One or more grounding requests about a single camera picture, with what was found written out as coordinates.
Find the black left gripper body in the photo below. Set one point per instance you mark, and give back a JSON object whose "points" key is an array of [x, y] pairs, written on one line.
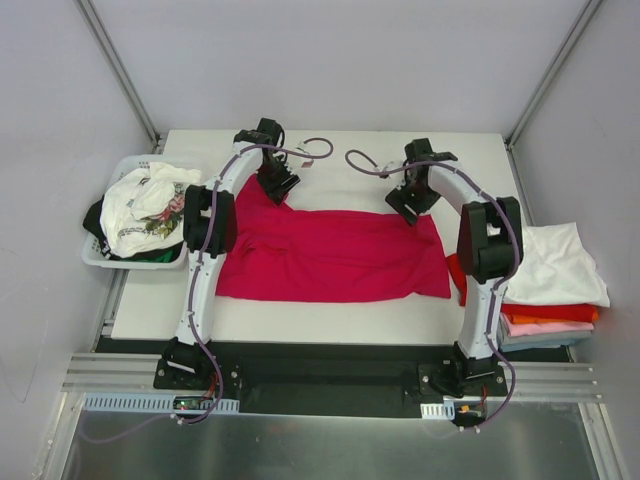
{"points": [[278, 181]]}

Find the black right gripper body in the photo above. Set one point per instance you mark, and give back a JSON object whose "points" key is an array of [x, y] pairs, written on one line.
{"points": [[410, 202]]}

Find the magenta t-shirt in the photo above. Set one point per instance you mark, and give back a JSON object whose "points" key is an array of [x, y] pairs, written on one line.
{"points": [[331, 256]]}

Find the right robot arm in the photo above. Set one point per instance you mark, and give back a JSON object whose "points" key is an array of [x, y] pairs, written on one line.
{"points": [[489, 251]]}

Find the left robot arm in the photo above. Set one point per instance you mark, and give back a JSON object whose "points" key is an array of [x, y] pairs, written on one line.
{"points": [[210, 231]]}

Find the white floral print t-shirt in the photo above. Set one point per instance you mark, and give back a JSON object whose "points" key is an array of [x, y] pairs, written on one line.
{"points": [[143, 211]]}

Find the white folded t-shirt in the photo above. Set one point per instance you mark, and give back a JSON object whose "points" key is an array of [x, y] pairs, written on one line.
{"points": [[556, 270]]}

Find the red folded t-shirt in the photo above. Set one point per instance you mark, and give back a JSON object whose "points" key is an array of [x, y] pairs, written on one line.
{"points": [[576, 311]]}

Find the pink folded t-shirt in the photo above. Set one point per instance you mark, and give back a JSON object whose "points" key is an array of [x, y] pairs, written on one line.
{"points": [[553, 329]]}

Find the grey folded t-shirt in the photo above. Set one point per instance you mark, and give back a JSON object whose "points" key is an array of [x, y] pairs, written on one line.
{"points": [[509, 344]]}

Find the black garment in basket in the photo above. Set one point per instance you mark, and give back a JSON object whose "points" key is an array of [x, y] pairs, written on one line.
{"points": [[92, 220]]}

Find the white plastic laundry basket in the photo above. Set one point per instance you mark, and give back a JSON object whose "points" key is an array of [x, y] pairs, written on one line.
{"points": [[92, 251]]}

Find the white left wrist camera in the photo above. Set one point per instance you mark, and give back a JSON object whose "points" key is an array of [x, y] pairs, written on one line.
{"points": [[299, 158]]}

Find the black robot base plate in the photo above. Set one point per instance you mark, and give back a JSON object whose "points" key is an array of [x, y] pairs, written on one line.
{"points": [[380, 381]]}

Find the white slotted cable duct right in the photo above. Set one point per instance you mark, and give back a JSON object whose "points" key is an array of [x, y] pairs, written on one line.
{"points": [[438, 411]]}

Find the white slotted cable duct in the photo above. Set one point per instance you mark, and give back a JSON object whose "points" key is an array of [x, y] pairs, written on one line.
{"points": [[438, 411], [157, 404]]}

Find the aluminium frame post left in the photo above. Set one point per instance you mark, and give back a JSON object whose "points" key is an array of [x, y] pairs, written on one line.
{"points": [[101, 36]]}

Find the aluminium frame post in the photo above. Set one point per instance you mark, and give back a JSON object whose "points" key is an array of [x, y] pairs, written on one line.
{"points": [[578, 28], [101, 36]]}

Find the aluminium frame post right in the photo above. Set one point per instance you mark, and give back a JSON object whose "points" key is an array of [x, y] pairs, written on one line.
{"points": [[578, 28]]}

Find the aluminium front rail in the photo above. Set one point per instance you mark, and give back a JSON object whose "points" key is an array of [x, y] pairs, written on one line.
{"points": [[535, 381]]}

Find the white slotted cable duct left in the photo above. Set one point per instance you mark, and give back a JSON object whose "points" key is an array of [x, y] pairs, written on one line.
{"points": [[157, 404]]}

